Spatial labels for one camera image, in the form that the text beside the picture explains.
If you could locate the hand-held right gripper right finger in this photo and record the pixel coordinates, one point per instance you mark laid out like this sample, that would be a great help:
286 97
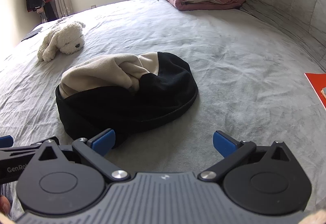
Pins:
224 142

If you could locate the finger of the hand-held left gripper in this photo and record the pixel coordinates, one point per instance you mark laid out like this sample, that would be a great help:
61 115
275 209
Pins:
20 149
5 141

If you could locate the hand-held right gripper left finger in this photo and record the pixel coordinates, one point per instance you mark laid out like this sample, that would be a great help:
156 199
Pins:
103 142

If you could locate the beige and black sweatshirt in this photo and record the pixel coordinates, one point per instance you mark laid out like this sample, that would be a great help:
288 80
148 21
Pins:
152 91

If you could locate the person's left hand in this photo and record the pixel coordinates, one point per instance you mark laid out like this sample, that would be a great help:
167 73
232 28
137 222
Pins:
3 205

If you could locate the red book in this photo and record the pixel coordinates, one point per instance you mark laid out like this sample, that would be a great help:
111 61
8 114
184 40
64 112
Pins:
314 84

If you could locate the dark tablet case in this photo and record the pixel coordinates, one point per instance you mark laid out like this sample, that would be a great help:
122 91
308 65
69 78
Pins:
31 33

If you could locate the white plush dog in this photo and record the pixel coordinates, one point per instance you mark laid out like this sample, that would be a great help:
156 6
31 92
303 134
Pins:
63 38

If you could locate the small teal book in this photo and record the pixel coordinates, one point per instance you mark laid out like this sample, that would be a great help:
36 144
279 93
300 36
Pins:
324 92

